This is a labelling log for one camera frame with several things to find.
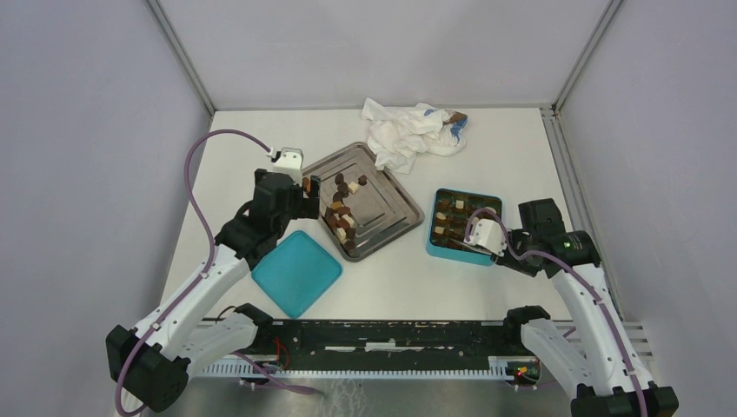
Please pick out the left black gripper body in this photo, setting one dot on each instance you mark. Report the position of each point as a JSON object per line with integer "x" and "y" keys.
{"x": 309, "y": 204}

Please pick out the teal chocolate box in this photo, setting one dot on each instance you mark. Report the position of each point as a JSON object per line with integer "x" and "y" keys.
{"x": 448, "y": 224}

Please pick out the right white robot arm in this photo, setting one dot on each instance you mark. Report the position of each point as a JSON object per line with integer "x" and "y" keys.
{"x": 607, "y": 377}

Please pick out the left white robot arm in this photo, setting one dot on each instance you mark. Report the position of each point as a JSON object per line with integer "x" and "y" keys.
{"x": 152, "y": 362}

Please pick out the teal box lid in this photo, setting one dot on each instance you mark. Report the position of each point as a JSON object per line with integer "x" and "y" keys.
{"x": 296, "y": 273}

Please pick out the steel tray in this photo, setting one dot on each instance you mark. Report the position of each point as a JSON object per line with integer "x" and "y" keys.
{"x": 382, "y": 209}

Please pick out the white crumpled cloth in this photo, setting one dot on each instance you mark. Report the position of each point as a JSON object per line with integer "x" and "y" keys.
{"x": 397, "y": 135}

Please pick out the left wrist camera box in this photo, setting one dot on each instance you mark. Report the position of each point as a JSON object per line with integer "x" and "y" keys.
{"x": 287, "y": 161}

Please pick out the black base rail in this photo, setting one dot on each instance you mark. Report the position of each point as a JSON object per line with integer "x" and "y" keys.
{"x": 363, "y": 346}

